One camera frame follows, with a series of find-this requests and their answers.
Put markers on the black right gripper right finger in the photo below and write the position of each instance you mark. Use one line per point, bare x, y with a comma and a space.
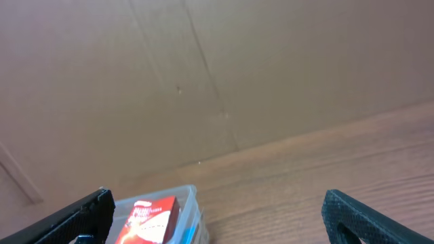
348, 221

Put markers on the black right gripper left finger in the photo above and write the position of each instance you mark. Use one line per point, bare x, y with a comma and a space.
87, 220

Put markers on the red medicine box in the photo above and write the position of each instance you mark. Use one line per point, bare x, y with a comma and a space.
150, 221

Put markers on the clear plastic container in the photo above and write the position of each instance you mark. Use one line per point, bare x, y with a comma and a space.
190, 214

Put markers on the blue VapoDrops box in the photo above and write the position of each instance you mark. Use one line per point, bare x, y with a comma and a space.
189, 235

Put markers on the brown cardboard back wall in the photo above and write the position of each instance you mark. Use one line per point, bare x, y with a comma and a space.
94, 93

